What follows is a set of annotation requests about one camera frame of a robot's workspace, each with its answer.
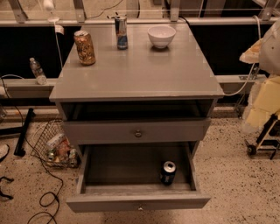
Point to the closed grey upper drawer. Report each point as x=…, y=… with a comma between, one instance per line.
x=129, y=132

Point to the slim red bull can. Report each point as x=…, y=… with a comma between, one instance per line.
x=121, y=32

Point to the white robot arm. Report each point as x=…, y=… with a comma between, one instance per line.
x=265, y=51

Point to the grey metal railing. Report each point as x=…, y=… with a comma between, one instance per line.
x=89, y=12

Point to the wire basket with snacks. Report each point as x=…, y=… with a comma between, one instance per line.
x=53, y=148

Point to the gold patterned soda can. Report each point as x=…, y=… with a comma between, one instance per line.
x=85, y=47

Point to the open grey middle drawer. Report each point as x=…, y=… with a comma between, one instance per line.
x=126, y=177

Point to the black metal stand leg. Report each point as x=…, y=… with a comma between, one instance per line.
x=19, y=150

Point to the white ceramic bowl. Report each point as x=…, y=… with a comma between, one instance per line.
x=161, y=35

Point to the wheeled cart base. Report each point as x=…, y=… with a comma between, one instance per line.
x=268, y=139

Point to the blue pepsi can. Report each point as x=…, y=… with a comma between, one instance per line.
x=168, y=172

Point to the clear plastic water bottle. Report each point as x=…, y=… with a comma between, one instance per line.
x=38, y=72

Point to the grey wooden drawer cabinet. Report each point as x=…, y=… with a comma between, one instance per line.
x=140, y=83

